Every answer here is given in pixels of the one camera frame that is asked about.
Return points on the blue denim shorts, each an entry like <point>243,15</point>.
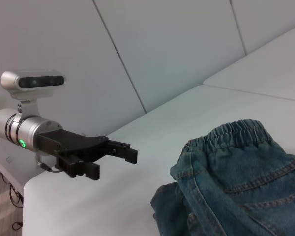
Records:
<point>248,184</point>

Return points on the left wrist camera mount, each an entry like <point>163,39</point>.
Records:
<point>27,105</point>

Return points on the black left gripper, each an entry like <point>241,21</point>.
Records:
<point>68,143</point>

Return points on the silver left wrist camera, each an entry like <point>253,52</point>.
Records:
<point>39,81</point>

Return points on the white low side table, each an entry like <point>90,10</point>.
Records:
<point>7,167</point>

